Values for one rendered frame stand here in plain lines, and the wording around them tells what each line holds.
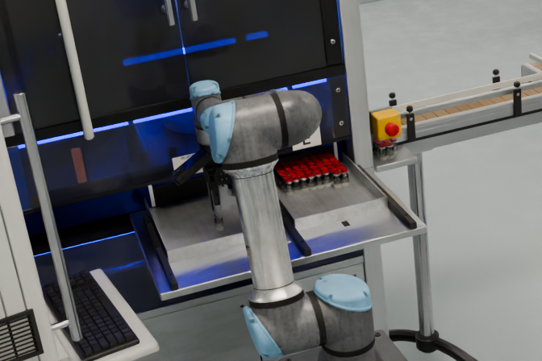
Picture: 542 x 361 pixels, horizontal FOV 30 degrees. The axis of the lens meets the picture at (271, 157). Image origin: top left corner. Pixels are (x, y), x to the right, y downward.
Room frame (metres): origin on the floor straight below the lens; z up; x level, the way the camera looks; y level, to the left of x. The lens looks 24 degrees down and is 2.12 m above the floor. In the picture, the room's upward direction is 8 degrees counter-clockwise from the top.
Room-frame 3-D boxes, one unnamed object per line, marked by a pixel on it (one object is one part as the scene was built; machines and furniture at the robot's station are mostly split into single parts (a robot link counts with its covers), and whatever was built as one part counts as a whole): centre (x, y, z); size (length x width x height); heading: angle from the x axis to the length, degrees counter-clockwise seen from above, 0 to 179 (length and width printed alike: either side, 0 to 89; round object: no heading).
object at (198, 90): (2.36, 0.14, 1.25); 0.09 x 0.08 x 0.11; 12
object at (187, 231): (2.45, 0.20, 0.90); 0.34 x 0.26 x 0.04; 13
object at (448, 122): (2.91, -0.59, 0.92); 0.69 x 0.16 x 0.16; 103
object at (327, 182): (2.57, -0.12, 0.90); 0.18 x 0.02 x 0.05; 103
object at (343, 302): (1.82, -0.10, 0.96); 0.13 x 0.12 x 0.14; 102
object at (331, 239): (2.42, 0.02, 0.87); 0.70 x 0.48 x 0.02; 103
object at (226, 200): (2.35, 0.13, 0.99); 0.06 x 0.03 x 0.09; 103
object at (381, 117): (2.70, -0.34, 1.00); 0.08 x 0.07 x 0.07; 13
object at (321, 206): (2.53, -0.13, 0.90); 0.34 x 0.26 x 0.04; 13
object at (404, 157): (2.75, -0.35, 0.87); 0.14 x 0.13 x 0.02; 13
